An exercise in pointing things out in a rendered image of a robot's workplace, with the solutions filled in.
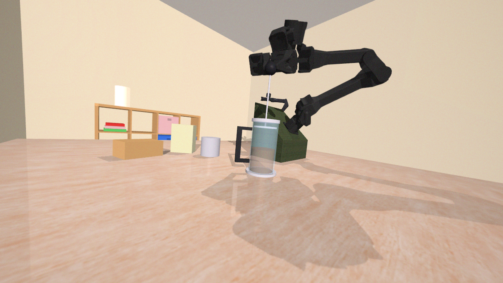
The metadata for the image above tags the glass french press with black handle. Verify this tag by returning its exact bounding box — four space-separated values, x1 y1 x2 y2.
235 62 280 178

